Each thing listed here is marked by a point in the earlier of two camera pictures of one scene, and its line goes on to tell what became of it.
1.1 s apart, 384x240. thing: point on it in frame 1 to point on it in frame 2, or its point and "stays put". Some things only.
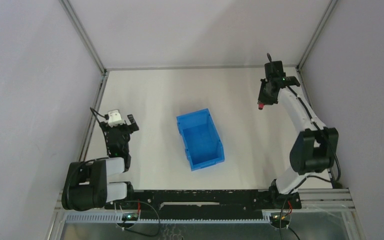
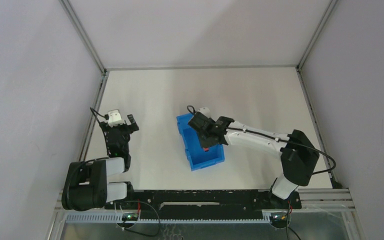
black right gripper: (262, 99) to (205, 144)
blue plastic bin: (203, 146) stays put
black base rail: (204, 204) stays put
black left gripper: (119, 128) stays put
